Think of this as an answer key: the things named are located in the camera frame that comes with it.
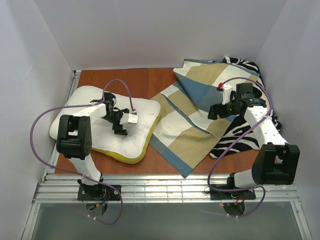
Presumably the beige blue patchwork pillowcase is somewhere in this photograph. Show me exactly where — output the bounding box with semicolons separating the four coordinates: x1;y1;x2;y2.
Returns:
150;57;261;177

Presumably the white pillow yellow edge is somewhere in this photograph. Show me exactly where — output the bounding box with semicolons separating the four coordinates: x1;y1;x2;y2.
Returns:
49;85;161;164

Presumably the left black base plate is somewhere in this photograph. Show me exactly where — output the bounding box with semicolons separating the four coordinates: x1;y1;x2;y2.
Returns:
76;184;122;201

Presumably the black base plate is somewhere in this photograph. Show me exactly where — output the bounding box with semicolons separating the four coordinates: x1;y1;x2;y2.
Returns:
204;188;256;200
76;184;122;201

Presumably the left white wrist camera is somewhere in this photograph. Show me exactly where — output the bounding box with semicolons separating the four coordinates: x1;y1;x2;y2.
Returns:
119;113;139;125

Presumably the aluminium rail frame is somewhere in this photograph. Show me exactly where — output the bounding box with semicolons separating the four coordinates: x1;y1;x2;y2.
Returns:
21;69;313;240

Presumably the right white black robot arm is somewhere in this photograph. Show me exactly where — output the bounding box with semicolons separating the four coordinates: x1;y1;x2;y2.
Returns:
208;82;300;190

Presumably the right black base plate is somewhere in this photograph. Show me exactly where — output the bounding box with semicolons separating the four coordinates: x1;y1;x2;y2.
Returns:
204;188;256;200

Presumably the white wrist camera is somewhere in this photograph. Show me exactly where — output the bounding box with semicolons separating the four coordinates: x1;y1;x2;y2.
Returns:
218;82;234;105
119;113;139;125

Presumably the zebra print blanket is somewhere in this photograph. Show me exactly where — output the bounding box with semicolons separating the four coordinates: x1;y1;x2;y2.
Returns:
208;56;284;160

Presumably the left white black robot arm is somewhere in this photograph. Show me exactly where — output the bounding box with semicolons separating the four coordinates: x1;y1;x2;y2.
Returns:
57;92;131;199

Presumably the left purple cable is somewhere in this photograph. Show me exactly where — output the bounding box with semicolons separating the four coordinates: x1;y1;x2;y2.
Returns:
29;79;138;226

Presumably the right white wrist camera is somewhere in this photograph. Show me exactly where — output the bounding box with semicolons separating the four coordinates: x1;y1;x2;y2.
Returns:
218;82;234;105

